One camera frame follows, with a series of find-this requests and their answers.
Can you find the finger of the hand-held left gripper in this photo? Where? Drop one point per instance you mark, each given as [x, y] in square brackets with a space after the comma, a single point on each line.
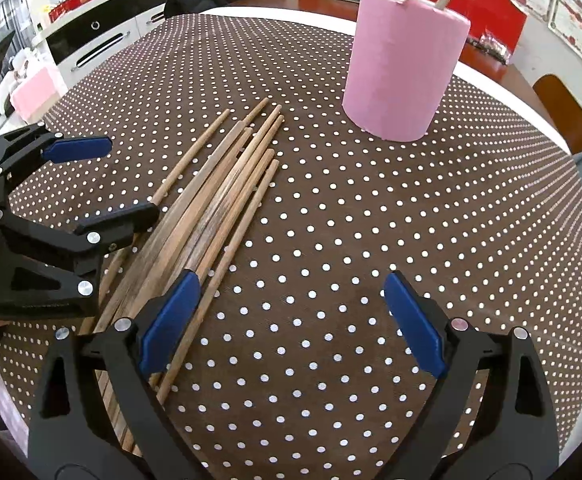
[121, 222]
[78, 149]

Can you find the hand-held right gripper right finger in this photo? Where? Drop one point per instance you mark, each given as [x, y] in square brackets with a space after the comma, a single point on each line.
[416, 325]

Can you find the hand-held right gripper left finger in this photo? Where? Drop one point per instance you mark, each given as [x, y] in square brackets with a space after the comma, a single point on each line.
[171, 320]

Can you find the pile of wooden chopsticks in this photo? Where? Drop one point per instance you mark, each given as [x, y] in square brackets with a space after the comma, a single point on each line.
[221, 195]

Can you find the pink cylindrical cup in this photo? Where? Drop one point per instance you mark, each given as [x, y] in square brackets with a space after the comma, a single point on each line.
[401, 70]

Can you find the pink cloth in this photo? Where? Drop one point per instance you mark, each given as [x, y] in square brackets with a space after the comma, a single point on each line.
[33, 95]

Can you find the brown polka-dot tablecloth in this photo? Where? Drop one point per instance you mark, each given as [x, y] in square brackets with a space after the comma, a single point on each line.
[371, 235]

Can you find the black and white sideboard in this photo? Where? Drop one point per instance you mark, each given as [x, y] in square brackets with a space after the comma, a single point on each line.
[116, 25]

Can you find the red gift box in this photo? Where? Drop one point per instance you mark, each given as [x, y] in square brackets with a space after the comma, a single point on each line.
[73, 0]

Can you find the wooden chair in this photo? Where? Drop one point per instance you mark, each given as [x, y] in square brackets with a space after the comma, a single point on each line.
[566, 115]

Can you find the clear candy packet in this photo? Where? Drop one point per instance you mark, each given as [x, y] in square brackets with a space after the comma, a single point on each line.
[491, 45]

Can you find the red gift bag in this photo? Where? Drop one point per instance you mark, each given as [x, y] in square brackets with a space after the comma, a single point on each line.
[491, 15]

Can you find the group of wall certificates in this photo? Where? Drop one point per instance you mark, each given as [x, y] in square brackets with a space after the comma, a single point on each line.
[571, 20]

